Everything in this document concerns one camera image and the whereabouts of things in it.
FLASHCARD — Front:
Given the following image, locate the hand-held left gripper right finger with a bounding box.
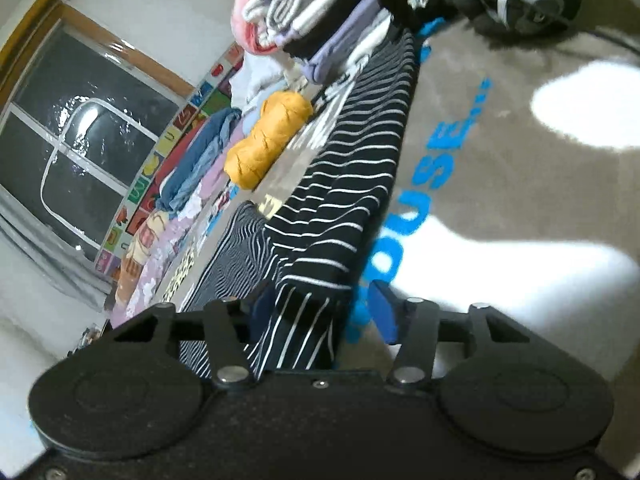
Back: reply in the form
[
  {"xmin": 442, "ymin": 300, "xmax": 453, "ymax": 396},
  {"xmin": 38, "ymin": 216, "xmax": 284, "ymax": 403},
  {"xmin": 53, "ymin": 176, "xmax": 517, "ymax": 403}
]
[{"xmin": 366, "ymin": 279, "xmax": 532, "ymax": 387}]

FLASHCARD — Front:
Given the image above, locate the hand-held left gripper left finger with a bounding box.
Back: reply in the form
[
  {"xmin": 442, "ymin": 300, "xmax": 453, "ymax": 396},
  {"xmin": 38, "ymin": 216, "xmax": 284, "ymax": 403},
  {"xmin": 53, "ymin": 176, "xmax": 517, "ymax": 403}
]
[{"xmin": 111, "ymin": 296, "xmax": 276, "ymax": 387}]

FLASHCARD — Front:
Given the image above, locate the black white striped shirt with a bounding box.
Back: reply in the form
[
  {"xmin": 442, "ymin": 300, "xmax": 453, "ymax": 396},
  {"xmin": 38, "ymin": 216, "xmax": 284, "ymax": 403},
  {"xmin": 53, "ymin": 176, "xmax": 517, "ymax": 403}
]
[{"xmin": 177, "ymin": 25, "xmax": 423, "ymax": 378}]

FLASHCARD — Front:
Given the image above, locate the lavender folded garment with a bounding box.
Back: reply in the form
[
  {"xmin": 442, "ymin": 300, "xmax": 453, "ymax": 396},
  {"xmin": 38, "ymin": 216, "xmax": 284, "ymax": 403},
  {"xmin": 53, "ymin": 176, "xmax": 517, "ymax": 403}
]
[{"xmin": 305, "ymin": 0, "xmax": 401, "ymax": 86}]

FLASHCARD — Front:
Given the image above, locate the black folded garment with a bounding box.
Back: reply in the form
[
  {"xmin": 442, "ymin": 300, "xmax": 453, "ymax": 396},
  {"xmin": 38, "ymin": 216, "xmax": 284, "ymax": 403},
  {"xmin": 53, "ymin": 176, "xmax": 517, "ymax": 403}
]
[{"xmin": 285, "ymin": 7, "xmax": 383, "ymax": 61}]

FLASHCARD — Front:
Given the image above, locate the yellow patterned cloth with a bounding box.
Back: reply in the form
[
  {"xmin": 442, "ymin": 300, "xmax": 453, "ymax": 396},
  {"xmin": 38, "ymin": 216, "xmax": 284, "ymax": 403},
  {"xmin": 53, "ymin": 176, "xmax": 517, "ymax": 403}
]
[{"xmin": 160, "ymin": 247, "xmax": 198, "ymax": 306}]

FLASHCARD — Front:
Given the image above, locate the purple floral quilt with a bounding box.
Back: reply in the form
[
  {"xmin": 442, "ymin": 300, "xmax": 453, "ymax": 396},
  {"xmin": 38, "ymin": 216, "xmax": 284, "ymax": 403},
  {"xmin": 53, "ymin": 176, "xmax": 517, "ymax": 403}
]
[{"xmin": 107, "ymin": 150, "xmax": 241, "ymax": 328}]

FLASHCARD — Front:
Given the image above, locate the peach fleece blanket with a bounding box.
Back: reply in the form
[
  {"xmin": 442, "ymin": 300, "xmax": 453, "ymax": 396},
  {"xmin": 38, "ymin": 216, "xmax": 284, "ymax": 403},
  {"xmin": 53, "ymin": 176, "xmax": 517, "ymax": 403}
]
[{"xmin": 116, "ymin": 210, "xmax": 173, "ymax": 306}]

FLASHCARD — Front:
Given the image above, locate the grey cartoon printed blanket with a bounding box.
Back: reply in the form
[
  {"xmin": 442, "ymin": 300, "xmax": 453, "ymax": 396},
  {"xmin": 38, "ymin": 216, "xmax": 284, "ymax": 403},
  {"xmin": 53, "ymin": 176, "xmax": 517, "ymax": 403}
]
[{"xmin": 175, "ymin": 0, "xmax": 640, "ymax": 411}]

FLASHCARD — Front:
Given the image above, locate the blue denim garment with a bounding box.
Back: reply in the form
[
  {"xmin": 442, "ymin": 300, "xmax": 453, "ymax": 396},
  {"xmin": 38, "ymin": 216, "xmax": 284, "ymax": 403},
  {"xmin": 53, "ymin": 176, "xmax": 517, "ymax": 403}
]
[{"xmin": 156, "ymin": 107, "xmax": 244, "ymax": 216}]

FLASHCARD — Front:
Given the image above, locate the colourful foam mat panel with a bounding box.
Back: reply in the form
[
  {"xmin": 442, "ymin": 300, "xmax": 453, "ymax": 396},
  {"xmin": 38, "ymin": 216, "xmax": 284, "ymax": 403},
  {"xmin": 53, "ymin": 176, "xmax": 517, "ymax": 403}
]
[{"xmin": 95, "ymin": 42, "xmax": 246, "ymax": 281}]

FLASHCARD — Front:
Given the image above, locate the wooden framed window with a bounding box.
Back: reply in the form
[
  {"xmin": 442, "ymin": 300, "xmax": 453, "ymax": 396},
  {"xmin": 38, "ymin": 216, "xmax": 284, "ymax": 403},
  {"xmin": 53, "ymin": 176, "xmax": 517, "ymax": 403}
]
[{"xmin": 0, "ymin": 2, "xmax": 196, "ymax": 261}]

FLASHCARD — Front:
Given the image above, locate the black cable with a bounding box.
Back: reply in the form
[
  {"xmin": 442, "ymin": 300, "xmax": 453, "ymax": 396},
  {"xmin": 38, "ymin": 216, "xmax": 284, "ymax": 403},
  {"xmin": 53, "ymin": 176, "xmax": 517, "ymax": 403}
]
[{"xmin": 557, "ymin": 12, "xmax": 640, "ymax": 56}]

